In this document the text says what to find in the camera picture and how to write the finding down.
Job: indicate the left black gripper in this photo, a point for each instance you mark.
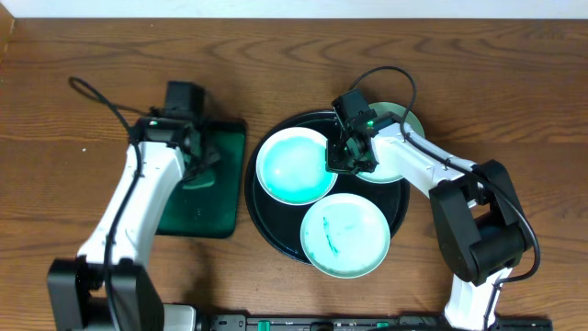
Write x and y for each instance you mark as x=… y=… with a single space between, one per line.
x=202 y=157

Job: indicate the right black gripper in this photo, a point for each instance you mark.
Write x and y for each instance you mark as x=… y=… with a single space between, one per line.
x=333 y=162

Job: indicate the green sponge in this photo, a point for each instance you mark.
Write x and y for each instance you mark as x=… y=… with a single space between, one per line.
x=198 y=182

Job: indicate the white plate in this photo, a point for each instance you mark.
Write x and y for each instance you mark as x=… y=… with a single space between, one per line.
x=291 y=166

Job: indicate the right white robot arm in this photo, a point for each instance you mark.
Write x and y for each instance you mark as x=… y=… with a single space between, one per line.
x=480 y=227

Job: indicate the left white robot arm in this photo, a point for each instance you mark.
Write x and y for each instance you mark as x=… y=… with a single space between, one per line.
x=106 y=286

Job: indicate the black rectangular sponge tray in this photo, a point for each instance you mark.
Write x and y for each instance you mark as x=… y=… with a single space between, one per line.
x=210 y=212

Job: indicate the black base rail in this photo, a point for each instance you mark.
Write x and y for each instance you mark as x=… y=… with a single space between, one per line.
x=409 y=322

